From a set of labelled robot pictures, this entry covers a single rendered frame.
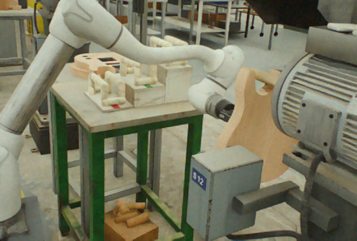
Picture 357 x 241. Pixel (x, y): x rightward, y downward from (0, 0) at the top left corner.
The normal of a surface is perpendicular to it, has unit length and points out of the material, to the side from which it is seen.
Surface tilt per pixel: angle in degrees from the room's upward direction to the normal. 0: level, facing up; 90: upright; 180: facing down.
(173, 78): 90
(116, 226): 0
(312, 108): 90
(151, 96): 90
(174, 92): 90
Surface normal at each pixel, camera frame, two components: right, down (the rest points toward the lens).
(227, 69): 0.33, 0.27
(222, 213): 0.51, 0.33
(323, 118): -0.86, 0.14
